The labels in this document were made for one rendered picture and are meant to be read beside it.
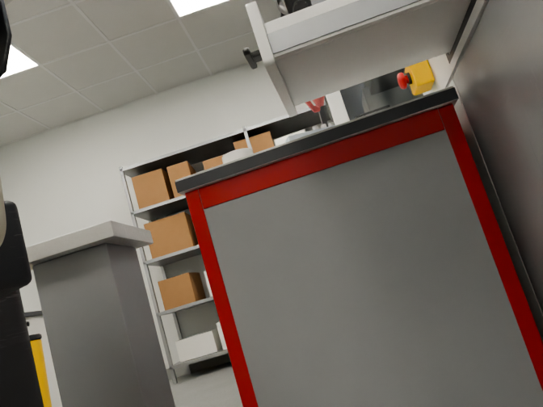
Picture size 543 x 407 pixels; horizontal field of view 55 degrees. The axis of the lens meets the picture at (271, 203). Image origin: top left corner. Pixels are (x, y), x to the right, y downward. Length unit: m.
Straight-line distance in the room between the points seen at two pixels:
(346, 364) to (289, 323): 0.13
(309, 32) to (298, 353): 0.58
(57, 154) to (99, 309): 4.61
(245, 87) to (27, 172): 2.45
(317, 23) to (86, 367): 0.95
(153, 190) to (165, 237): 0.44
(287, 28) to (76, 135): 5.07
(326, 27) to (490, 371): 0.66
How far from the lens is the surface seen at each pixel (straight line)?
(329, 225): 1.01
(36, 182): 5.93
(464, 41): 1.01
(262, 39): 0.84
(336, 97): 1.79
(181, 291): 4.75
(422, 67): 1.28
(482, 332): 1.04
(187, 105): 5.49
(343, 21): 0.86
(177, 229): 4.78
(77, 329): 1.37
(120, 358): 1.33
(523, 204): 0.98
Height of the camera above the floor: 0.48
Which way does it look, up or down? 10 degrees up
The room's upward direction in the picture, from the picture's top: 17 degrees counter-clockwise
